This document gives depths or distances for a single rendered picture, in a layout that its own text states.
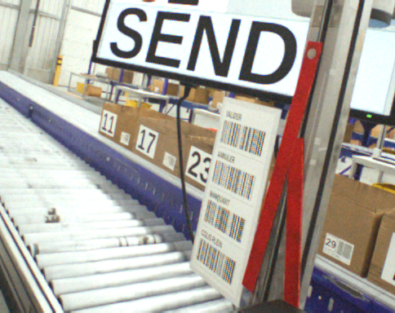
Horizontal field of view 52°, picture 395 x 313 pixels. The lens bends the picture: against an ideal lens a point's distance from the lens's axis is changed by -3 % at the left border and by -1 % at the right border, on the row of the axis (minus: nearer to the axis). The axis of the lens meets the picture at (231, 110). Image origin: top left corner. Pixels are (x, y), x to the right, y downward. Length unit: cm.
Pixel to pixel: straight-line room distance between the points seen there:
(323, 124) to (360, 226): 70
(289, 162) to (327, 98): 7
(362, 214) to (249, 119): 66
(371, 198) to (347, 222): 31
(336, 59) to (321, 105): 4
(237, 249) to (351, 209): 65
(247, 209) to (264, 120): 9
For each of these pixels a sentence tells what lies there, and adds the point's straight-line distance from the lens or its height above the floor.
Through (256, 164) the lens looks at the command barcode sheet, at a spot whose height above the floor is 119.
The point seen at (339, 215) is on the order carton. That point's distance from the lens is 107.
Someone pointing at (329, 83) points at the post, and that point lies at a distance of 36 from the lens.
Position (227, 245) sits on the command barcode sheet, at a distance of 44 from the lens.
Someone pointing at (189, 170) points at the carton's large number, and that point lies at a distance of 151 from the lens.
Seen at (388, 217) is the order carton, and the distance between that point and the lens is 100.
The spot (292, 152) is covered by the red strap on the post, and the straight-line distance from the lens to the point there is 37.
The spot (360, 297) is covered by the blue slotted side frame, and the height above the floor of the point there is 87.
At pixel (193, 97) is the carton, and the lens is 891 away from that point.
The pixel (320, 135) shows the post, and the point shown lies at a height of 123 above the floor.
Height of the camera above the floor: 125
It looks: 3 degrees down
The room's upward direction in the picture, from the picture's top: 12 degrees clockwise
